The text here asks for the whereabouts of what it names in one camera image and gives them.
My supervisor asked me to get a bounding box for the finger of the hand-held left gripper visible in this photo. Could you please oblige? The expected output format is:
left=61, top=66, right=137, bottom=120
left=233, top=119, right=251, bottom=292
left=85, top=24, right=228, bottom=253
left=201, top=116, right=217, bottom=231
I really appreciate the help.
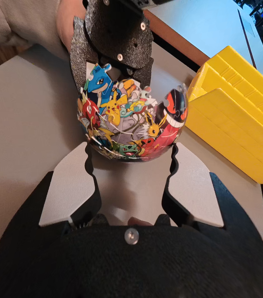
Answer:
left=86, top=62, right=97, bottom=81

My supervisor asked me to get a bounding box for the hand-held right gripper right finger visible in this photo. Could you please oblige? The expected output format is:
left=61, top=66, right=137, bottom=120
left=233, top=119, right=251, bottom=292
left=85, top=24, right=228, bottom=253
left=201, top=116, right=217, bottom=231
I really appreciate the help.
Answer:
left=162, top=142, right=224, bottom=228

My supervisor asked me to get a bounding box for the partly built puzzle ball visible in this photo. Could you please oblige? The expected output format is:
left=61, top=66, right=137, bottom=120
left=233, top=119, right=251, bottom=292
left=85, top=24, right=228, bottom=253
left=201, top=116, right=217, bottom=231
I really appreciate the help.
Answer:
left=77, top=63, right=189, bottom=162

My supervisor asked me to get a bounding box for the person's left forearm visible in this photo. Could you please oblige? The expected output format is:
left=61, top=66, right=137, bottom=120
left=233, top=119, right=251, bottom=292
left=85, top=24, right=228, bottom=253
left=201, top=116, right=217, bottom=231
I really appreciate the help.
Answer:
left=0, top=0, right=86, bottom=61

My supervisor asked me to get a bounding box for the yellow plastic bin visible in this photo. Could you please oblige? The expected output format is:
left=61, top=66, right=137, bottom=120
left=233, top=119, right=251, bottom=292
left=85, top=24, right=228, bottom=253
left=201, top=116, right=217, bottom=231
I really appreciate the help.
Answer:
left=184, top=45, right=263, bottom=184

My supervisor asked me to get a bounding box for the person's right hand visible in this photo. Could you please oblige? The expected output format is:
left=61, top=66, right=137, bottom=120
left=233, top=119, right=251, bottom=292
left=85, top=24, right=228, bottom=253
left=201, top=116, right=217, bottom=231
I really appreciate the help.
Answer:
left=128, top=217, right=153, bottom=226

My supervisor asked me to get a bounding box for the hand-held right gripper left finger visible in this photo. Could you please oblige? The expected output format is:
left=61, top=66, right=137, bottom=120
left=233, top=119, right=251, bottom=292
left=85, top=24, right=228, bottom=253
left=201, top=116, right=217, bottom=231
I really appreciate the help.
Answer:
left=38, top=142, right=102, bottom=227

